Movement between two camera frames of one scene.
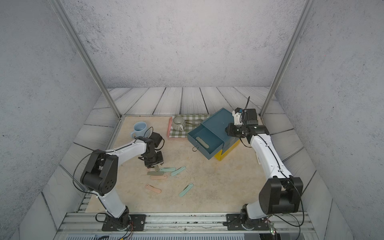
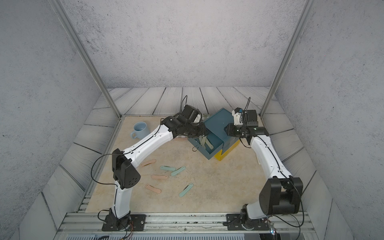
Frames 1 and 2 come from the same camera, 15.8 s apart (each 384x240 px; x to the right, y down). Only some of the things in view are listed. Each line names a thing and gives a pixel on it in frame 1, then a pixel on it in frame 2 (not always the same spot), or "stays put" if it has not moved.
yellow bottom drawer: (219, 156) stays put
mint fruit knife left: (167, 169) stays put
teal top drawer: (214, 142) stays put
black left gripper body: (154, 159) -> (195, 130)
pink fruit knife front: (154, 189) stays put
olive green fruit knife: (155, 173) -> (203, 140)
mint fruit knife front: (189, 186) stays put
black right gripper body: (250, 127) stays put
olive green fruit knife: (205, 145) -> (209, 145)
